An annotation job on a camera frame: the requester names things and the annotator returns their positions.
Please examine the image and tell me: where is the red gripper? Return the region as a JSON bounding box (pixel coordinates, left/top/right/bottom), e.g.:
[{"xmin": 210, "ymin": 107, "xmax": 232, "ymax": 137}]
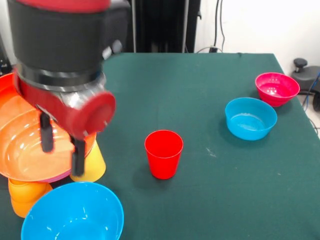
[{"xmin": 14, "ymin": 74, "xmax": 118, "ymax": 177}]

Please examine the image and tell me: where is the yellow cup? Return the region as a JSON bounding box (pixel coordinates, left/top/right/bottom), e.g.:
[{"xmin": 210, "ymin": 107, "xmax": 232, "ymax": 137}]
[{"xmin": 69, "ymin": 141, "xmax": 107, "ymax": 183}]

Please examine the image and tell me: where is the orange-red bowl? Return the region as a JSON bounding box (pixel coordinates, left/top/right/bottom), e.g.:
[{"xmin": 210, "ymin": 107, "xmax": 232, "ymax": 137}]
[
  {"xmin": 0, "ymin": 109, "xmax": 98, "ymax": 183},
  {"xmin": 0, "ymin": 72, "xmax": 41, "ymax": 131}
]

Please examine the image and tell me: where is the orange cup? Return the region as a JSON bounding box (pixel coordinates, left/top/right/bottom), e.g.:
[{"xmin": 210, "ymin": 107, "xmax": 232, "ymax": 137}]
[
  {"xmin": 11, "ymin": 197, "xmax": 41, "ymax": 218},
  {"xmin": 8, "ymin": 177, "xmax": 53, "ymax": 202}
]

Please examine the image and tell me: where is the large blue bowl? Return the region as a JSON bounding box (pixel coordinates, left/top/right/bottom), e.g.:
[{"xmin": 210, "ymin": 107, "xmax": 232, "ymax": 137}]
[{"xmin": 20, "ymin": 181, "xmax": 125, "ymax": 240}]

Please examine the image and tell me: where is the red cup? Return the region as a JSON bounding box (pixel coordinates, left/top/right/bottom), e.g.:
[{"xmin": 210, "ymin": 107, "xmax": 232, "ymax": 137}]
[{"xmin": 144, "ymin": 129, "xmax": 184, "ymax": 180}]

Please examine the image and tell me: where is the large pink bowl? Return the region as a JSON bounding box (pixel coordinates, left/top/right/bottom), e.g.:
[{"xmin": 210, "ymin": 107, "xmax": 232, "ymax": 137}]
[{"xmin": 39, "ymin": 171, "xmax": 75, "ymax": 183}]

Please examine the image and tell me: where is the dark green tablecloth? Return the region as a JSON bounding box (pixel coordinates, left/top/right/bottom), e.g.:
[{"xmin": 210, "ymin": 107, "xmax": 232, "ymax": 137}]
[{"xmin": 0, "ymin": 51, "xmax": 320, "ymax": 240}]

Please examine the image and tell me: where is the small blue bowl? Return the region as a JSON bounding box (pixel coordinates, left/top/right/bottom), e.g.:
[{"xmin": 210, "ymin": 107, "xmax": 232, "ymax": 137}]
[{"xmin": 224, "ymin": 97, "xmax": 278, "ymax": 142}]

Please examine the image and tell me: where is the small magenta bowl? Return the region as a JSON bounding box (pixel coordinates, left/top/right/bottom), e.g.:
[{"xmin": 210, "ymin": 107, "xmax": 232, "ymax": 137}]
[{"xmin": 255, "ymin": 72, "xmax": 301, "ymax": 108}]

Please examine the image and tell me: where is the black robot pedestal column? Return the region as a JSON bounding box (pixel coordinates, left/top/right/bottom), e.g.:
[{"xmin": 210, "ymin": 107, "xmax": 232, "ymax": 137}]
[{"xmin": 124, "ymin": 0, "xmax": 202, "ymax": 53}]

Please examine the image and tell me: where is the black cable with adapter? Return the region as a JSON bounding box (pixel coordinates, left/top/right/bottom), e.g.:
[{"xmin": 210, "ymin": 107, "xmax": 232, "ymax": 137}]
[{"xmin": 197, "ymin": 0, "xmax": 227, "ymax": 54}]

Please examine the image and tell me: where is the blue cable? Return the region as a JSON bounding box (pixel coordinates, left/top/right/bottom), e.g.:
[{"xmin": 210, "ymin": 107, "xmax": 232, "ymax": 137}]
[{"xmin": 301, "ymin": 71, "xmax": 320, "ymax": 112}]

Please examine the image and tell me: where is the black pedestal leg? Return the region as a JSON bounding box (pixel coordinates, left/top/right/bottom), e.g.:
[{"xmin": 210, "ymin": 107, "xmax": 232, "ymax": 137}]
[{"xmin": 291, "ymin": 58, "xmax": 320, "ymax": 88}]

